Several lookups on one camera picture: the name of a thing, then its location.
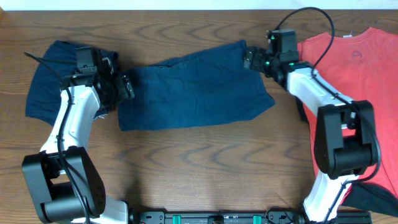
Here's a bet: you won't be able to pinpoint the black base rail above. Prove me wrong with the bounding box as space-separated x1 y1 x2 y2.
129 208 373 224

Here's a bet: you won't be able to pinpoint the red t-shirt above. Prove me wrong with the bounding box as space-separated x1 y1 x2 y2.
297 27 397 197

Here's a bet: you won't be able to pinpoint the black garment under t-shirt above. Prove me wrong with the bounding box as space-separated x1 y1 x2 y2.
342 183 397 217

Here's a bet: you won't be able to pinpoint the navy blue shorts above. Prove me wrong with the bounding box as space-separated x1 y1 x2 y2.
118 40 275 131

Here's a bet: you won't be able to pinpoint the folded navy blue garment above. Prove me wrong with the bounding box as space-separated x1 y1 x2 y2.
25 40 121 127

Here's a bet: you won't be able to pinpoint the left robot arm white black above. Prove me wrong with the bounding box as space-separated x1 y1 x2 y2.
22 72 134 223

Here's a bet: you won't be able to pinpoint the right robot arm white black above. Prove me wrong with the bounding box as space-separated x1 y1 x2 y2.
243 47 381 223

